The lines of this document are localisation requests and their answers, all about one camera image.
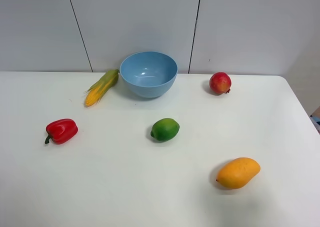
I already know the green lime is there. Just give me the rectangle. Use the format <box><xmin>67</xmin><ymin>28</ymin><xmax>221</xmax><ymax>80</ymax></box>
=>
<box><xmin>150</xmin><ymin>118</ymin><xmax>180</xmax><ymax>142</ymax></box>

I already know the red pomegranate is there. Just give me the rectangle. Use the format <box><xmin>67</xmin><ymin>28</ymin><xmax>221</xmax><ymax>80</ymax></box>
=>
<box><xmin>209</xmin><ymin>72</ymin><xmax>232</xmax><ymax>95</ymax></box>

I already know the light blue plastic bowl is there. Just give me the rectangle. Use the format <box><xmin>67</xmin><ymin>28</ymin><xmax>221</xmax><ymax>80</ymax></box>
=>
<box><xmin>119</xmin><ymin>51</ymin><xmax>178</xmax><ymax>99</ymax></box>

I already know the yellow corn cob with husk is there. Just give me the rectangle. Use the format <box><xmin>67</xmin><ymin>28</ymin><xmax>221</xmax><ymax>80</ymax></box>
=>
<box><xmin>84</xmin><ymin>69</ymin><xmax>119</xmax><ymax>107</ymax></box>

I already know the orange yellow mango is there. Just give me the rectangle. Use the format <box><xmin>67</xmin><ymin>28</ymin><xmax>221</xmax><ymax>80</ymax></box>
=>
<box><xmin>216</xmin><ymin>157</ymin><xmax>261</xmax><ymax>190</ymax></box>

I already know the red bell pepper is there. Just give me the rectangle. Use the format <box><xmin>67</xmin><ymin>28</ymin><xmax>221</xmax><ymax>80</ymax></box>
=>
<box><xmin>44</xmin><ymin>118</ymin><xmax>78</xmax><ymax>145</ymax></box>

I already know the blue object at table edge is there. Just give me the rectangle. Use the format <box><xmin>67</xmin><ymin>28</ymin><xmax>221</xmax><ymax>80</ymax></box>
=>
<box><xmin>310</xmin><ymin>107</ymin><xmax>320</xmax><ymax>133</ymax></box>

